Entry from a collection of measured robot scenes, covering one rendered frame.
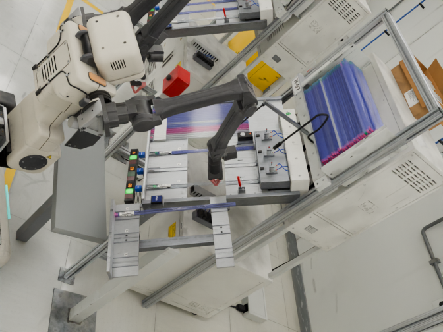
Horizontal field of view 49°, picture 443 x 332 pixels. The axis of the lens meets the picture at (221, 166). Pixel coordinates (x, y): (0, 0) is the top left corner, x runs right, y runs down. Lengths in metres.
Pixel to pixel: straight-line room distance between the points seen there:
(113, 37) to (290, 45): 1.95
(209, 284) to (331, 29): 1.82
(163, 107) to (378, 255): 2.43
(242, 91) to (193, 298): 1.58
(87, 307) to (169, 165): 0.79
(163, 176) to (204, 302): 0.96
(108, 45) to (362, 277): 2.67
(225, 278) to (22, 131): 1.37
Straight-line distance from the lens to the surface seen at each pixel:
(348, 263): 3.87
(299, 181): 2.19
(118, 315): 2.84
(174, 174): 2.34
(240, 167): 2.34
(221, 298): 2.96
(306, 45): 3.47
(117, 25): 1.72
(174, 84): 3.02
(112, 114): 1.63
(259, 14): 3.34
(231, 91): 1.68
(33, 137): 1.91
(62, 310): 2.67
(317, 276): 4.02
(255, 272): 2.74
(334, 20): 3.41
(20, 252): 2.70
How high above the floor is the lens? 2.19
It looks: 31 degrees down
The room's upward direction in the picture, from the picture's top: 52 degrees clockwise
